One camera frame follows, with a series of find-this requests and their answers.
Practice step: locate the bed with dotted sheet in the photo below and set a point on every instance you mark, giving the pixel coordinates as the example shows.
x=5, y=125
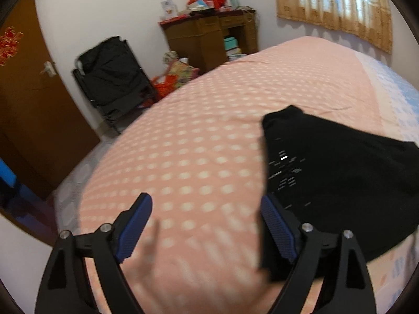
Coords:
x=196, y=153

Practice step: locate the black folding chair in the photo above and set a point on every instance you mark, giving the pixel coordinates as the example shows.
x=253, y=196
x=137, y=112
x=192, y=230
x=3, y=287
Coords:
x=111, y=78

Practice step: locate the red plastic bag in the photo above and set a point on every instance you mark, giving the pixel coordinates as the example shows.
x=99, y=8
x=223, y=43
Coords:
x=163, y=88

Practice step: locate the red paper door decoration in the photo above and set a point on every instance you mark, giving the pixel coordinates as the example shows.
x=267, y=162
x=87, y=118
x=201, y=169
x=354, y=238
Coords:
x=9, y=44

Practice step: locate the black pants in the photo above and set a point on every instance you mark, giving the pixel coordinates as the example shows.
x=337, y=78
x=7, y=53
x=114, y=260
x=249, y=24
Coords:
x=343, y=176

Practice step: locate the brown wooden door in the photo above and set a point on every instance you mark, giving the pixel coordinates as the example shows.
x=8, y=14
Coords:
x=39, y=121

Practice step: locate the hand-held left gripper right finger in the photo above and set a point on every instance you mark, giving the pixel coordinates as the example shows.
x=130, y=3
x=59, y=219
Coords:
x=278, y=229

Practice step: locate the brown wooden desk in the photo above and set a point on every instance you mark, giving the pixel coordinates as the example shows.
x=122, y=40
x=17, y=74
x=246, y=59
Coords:
x=196, y=42

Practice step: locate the beige floral window curtain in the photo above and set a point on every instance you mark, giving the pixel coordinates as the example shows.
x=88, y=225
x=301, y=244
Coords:
x=334, y=6

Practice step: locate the patterned gift bag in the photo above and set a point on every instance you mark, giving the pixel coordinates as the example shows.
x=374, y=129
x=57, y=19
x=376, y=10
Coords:
x=181, y=70

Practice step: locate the white greeting card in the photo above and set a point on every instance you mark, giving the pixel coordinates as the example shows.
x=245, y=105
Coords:
x=168, y=9

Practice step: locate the teal box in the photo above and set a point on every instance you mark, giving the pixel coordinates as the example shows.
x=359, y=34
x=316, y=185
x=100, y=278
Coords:
x=230, y=43

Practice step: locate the blue object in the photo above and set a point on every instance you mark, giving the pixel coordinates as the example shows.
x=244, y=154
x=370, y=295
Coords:
x=7, y=180

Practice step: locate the white and blue box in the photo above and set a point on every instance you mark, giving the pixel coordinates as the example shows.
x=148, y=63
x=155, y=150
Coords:
x=198, y=5

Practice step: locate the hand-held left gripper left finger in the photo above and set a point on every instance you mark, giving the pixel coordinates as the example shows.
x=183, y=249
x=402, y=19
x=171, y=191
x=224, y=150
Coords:
x=134, y=229

